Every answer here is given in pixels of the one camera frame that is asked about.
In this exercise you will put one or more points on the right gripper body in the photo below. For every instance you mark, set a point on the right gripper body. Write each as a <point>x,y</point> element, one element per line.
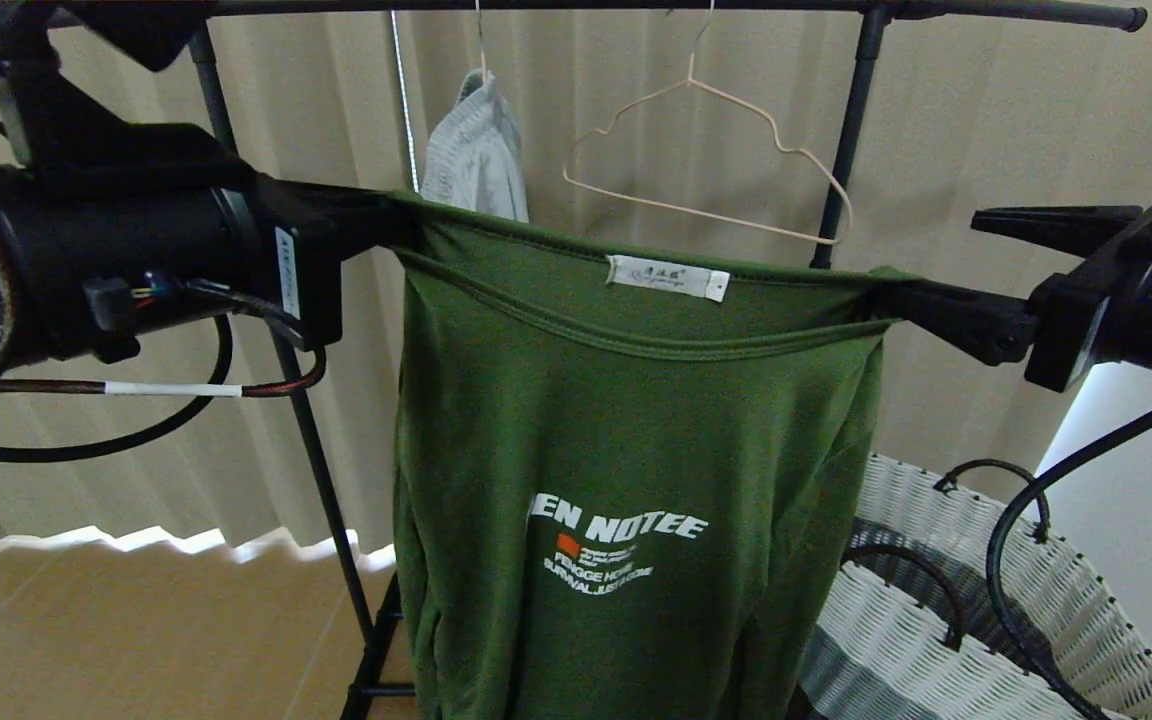
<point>1136,300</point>

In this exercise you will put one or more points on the pale grey shorts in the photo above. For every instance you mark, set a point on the pale grey shorts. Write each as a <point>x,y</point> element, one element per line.
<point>476,150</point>

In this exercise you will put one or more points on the green garment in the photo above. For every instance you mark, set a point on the green garment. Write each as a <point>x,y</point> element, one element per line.
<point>636,420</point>

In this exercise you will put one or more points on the black clothes rack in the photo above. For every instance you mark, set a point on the black clothes rack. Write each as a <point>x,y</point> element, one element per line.
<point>857,100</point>

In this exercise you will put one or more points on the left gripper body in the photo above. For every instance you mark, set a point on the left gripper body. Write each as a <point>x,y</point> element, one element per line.
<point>156,250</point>

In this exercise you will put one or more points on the pink clothes hanger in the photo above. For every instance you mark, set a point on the pink clothes hanger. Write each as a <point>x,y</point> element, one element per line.
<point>482,50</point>
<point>691,68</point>

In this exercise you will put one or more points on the white laundry basket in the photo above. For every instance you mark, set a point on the white laundry basket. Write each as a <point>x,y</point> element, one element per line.
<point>1066,600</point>

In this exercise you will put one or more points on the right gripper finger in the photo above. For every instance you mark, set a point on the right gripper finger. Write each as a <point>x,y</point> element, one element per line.
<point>976,325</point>
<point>1066,225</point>

